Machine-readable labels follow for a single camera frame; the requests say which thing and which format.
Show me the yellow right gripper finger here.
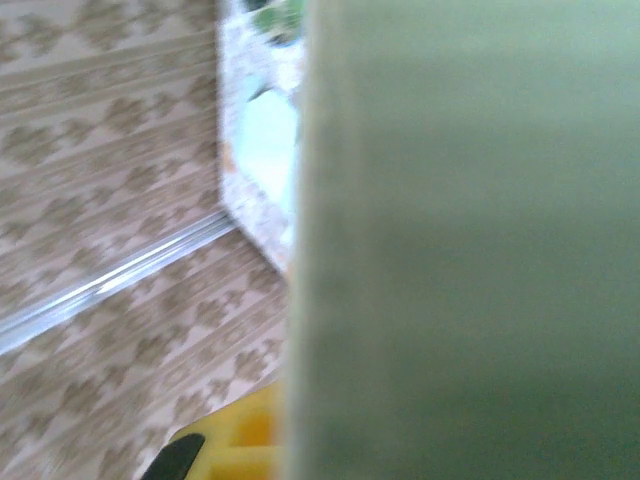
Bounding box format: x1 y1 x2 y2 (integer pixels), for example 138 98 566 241
139 383 282 480

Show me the light green cloth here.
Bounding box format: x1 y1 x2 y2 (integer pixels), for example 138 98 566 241
282 0 640 480

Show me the light blue cloth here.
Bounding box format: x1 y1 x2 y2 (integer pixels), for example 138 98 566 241
234 87 300 216

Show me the floral table mat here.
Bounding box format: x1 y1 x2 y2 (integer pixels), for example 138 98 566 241
215 0 307 274

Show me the leaf pattern bowl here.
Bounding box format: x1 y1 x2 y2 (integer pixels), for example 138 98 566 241
242 0 306 39

